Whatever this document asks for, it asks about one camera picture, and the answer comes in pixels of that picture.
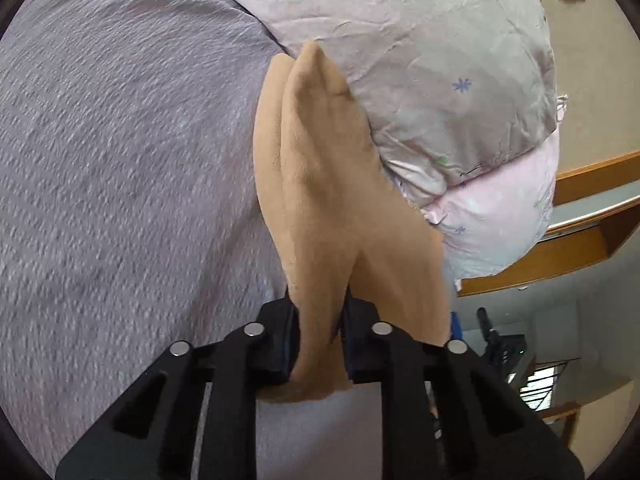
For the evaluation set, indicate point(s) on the pink floral lower pillow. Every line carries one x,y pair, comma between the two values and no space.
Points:
490,222

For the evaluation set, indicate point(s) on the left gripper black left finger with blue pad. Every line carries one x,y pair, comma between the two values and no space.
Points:
192,413

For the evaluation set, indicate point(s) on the purple grey bed sheet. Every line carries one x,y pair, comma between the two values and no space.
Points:
129,217

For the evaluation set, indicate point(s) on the wooden headboard trim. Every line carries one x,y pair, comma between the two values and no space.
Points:
596,210

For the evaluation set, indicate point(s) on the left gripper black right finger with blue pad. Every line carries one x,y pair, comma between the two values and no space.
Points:
445,413

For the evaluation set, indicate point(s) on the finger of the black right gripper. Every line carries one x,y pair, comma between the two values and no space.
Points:
490,336

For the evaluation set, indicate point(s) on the white floral pillow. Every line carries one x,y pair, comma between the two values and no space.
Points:
452,88

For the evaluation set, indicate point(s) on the tan beige garment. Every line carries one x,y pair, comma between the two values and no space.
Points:
339,225

